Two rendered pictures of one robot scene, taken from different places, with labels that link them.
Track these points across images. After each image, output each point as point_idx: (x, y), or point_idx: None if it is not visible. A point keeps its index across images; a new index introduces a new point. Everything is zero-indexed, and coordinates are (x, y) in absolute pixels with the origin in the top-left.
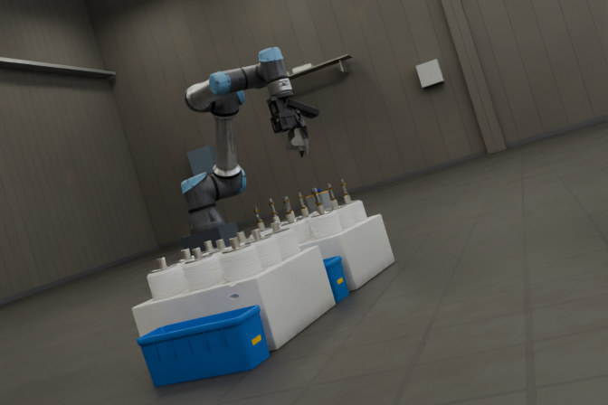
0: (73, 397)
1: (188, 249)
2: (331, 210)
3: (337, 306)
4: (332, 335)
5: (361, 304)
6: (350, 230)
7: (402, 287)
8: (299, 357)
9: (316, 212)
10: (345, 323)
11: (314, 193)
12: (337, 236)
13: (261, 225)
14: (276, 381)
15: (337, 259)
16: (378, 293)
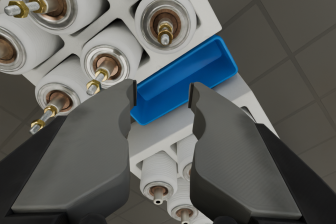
0: (166, 206)
1: (188, 221)
2: (170, 0)
3: (237, 65)
4: (309, 118)
5: (272, 59)
6: None
7: (287, 6)
8: (313, 144)
9: None
10: (299, 99)
11: (168, 44)
12: (216, 32)
13: (61, 106)
14: (327, 164)
15: (228, 49)
16: (265, 27)
